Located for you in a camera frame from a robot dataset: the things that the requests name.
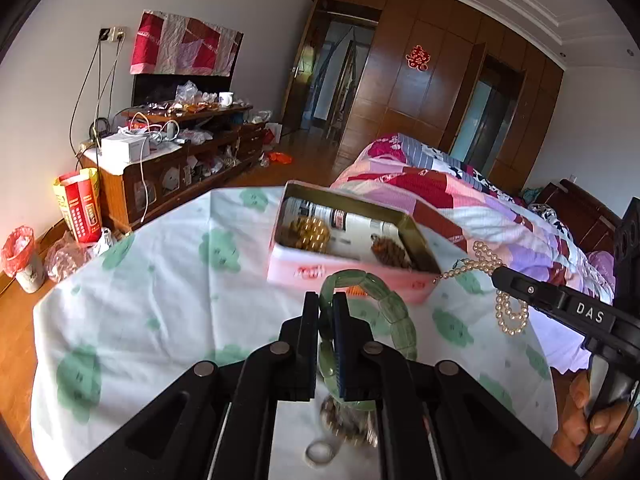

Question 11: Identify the pink tin box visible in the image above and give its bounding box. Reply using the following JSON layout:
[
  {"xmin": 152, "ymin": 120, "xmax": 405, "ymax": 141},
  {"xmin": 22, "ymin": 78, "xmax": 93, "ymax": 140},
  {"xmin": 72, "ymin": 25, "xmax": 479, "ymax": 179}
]
[{"xmin": 266, "ymin": 181, "xmax": 443, "ymax": 305}]

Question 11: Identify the white green printed tablecloth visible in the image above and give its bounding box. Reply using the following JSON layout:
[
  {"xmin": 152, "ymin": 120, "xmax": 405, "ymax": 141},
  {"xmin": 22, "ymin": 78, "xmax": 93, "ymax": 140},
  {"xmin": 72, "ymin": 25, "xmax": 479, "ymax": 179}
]
[{"xmin": 30, "ymin": 186, "xmax": 561, "ymax": 480}]

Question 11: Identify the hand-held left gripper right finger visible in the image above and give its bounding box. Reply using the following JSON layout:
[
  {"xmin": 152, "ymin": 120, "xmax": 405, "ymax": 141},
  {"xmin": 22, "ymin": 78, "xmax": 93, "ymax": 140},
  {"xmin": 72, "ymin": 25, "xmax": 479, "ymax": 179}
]
[{"xmin": 333, "ymin": 291, "xmax": 581, "ymax": 480}]

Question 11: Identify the green jade bracelet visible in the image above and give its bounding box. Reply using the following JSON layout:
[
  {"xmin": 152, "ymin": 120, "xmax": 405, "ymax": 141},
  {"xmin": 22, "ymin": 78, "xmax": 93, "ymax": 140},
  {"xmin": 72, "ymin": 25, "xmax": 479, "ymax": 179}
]
[{"xmin": 317, "ymin": 270, "xmax": 418, "ymax": 411}]

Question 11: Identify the brown wooden door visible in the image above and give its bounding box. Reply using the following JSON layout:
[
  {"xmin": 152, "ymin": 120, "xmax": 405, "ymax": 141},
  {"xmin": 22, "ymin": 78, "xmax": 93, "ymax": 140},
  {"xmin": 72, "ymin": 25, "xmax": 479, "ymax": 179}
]
[{"xmin": 281, "ymin": 0, "xmax": 327, "ymax": 137}]

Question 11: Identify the white labelled bottle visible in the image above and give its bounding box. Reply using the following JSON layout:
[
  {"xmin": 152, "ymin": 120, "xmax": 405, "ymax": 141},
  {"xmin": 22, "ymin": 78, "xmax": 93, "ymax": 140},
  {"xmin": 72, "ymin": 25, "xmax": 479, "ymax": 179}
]
[{"xmin": 287, "ymin": 199, "xmax": 402, "ymax": 261}]

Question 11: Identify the patchwork quilt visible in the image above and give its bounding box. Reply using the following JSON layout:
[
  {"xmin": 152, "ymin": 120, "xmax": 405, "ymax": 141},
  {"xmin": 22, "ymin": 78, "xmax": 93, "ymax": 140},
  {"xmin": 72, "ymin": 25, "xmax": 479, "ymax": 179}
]
[{"xmin": 330, "ymin": 132, "xmax": 617, "ymax": 376}]

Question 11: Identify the person's right hand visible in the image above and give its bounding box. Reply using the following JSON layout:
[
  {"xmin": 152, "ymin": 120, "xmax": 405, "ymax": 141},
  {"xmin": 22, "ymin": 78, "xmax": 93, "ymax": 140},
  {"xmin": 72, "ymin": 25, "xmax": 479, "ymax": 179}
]
[{"xmin": 550, "ymin": 370, "xmax": 633, "ymax": 466}]

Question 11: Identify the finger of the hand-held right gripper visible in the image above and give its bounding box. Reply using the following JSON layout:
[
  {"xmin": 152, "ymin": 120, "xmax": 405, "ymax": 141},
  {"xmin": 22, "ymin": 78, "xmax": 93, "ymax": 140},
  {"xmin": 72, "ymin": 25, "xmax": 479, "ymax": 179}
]
[{"xmin": 492, "ymin": 266, "xmax": 621, "ymax": 337}]

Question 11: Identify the red white patchwork cloth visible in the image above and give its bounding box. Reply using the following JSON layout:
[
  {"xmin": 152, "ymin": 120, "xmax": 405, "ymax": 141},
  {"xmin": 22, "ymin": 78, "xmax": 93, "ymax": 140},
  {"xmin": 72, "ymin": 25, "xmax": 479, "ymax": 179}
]
[{"xmin": 130, "ymin": 9, "xmax": 244, "ymax": 77}]

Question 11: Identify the clear plastic bag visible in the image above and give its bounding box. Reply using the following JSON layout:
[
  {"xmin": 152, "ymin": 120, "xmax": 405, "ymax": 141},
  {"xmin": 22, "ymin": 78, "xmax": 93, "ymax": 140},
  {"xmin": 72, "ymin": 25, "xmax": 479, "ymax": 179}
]
[{"xmin": 45, "ymin": 230, "xmax": 119, "ymax": 284}]

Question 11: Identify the white cardboard box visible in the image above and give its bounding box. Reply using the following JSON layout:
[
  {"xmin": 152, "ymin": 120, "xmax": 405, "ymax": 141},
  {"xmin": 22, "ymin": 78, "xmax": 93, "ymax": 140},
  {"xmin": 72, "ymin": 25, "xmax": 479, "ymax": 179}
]
[{"xmin": 100, "ymin": 132, "xmax": 184, "ymax": 164}]

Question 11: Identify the silver ring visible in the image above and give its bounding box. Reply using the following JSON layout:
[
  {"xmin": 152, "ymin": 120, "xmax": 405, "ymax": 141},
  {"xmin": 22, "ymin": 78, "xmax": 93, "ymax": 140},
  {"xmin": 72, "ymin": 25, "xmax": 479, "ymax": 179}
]
[{"xmin": 305, "ymin": 440, "xmax": 335, "ymax": 467}]

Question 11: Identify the pearl necklace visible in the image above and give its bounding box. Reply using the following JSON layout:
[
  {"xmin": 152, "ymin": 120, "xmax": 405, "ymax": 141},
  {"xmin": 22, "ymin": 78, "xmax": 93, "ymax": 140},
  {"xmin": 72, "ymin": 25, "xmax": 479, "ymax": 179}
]
[{"xmin": 435, "ymin": 241, "xmax": 530, "ymax": 336}]

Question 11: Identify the wooden headboard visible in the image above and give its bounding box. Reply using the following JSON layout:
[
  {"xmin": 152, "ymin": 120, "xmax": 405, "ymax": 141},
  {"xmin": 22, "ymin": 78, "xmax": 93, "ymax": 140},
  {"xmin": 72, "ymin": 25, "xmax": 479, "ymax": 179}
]
[{"xmin": 535, "ymin": 179, "xmax": 626, "ymax": 257}]

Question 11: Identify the wooden television cabinet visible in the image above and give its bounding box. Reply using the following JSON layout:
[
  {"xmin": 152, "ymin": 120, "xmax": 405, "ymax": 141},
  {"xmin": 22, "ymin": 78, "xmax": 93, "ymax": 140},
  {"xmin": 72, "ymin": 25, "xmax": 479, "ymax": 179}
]
[{"xmin": 80, "ymin": 102, "xmax": 269, "ymax": 234}]

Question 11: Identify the gold bead bracelet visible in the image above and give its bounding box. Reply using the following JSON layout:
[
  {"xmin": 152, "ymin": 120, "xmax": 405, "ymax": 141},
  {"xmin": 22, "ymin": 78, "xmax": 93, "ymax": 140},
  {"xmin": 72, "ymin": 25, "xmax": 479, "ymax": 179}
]
[{"xmin": 284, "ymin": 216, "xmax": 332, "ymax": 254}]

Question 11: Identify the red paper decoration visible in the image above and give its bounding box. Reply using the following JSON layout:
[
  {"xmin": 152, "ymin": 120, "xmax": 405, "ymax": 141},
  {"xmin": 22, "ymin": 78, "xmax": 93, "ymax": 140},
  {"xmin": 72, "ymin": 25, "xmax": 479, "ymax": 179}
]
[{"xmin": 407, "ymin": 44, "xmax": 434, "ymax": 72}]

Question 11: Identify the yellow red paper bag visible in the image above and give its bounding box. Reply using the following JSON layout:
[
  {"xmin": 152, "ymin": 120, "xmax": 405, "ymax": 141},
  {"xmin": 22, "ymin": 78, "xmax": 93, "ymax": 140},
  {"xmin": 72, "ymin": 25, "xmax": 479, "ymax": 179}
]
[{"xmin": 53, "ymin": 167, "xmax": 104, "ymax": 245}]

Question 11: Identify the brown wooden wardrobe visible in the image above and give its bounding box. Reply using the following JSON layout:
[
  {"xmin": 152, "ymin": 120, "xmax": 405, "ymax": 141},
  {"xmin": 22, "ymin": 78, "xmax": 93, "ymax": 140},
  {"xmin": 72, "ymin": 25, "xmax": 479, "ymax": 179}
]
[{"xmin": 309, "ymin": 0, "xmax": 565, "ymax": 196}]

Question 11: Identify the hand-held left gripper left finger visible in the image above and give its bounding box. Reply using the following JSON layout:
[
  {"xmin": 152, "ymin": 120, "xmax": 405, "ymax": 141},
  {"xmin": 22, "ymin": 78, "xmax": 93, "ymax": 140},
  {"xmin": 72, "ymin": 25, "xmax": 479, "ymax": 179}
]
[{"xmin": 65, "ymin": 291, "xmax": 321, "ymax": 480}]

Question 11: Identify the bin with red bag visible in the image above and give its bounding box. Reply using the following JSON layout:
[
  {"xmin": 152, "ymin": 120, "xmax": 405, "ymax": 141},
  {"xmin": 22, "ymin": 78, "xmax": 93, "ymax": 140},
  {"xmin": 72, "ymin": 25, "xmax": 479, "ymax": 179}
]
[{"xmin": 1, "ymin": 226, "xmax": 46, "ymax": 294}]

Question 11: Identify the dark seed bead bracelet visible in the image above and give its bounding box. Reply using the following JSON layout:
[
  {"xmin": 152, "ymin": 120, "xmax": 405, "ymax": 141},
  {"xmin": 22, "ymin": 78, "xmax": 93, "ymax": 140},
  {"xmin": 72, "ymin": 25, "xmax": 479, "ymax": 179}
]
[{"xmin": 320, "ymin": 395, "xmax": 379, "ymax": 449}]

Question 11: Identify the black cable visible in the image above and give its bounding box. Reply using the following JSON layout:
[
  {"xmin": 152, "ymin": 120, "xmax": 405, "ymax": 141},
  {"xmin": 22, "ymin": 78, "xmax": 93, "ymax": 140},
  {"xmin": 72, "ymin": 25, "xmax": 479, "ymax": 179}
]
[{"xmin": 69, "ymin": 40, "xmax": 109, "ymax": 143}]

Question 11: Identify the brown bead bracelet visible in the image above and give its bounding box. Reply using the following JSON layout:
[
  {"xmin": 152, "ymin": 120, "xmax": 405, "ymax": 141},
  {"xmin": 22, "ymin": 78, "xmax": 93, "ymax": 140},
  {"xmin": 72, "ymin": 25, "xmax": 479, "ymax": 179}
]
[{"xmin": 370, "ymin": 237, "xmax": 417, "ymax": 269}]

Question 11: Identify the black television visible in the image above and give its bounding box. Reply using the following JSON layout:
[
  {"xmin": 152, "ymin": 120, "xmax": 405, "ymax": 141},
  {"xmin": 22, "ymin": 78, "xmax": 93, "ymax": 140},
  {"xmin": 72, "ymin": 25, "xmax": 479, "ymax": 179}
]
[{"xmin": 131, "ymin": 72, "xmax": 233, "ymax": 110}]

